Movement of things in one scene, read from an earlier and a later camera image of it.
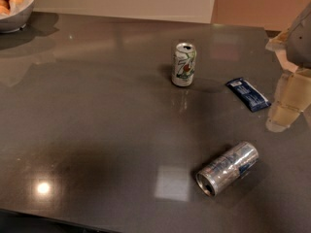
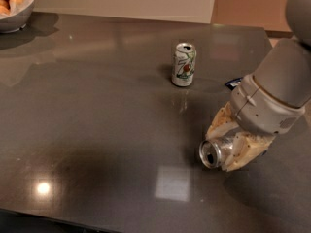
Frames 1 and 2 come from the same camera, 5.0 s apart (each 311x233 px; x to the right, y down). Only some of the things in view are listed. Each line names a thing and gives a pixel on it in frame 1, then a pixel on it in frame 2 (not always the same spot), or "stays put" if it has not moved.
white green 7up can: x=184 y=59 stays put
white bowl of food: x=18 y=21 stays put
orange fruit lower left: x=4 y=10 stays put
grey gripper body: x=299 y=41 to x=262 y=111
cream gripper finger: x=278 y=45 to x=224 y=120
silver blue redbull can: x=228 y=167 to x=216 y=151
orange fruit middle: x=17 y=1 stays put
